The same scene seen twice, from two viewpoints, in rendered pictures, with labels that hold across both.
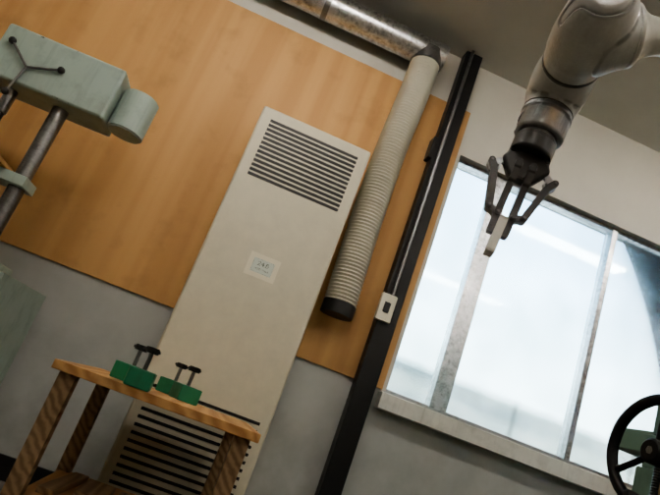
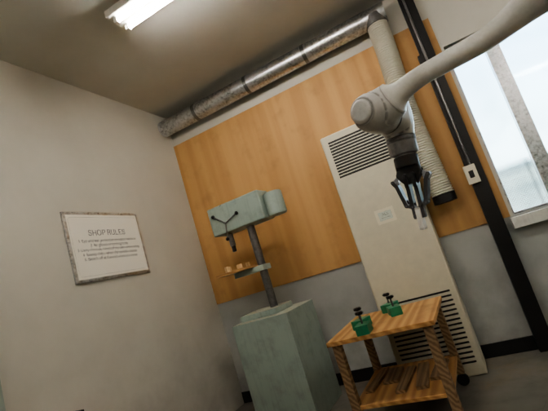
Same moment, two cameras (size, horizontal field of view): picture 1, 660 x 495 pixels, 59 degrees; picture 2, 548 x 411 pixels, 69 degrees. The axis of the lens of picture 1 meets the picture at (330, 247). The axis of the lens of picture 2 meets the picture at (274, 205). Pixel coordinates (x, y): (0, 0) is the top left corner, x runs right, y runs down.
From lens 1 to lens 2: 0.74 m
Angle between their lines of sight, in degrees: 30
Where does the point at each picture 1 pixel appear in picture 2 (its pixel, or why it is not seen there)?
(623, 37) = (385, 116)
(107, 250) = (318, 257)
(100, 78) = (250, 201)
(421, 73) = (378, 34)
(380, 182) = not seen: hidden behind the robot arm
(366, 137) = not seen: hidden behind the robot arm
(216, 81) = (293, 141)
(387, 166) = not seen: hidden behind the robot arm
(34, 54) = (223, 214)
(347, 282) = (435, 183)
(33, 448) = (347, 382)
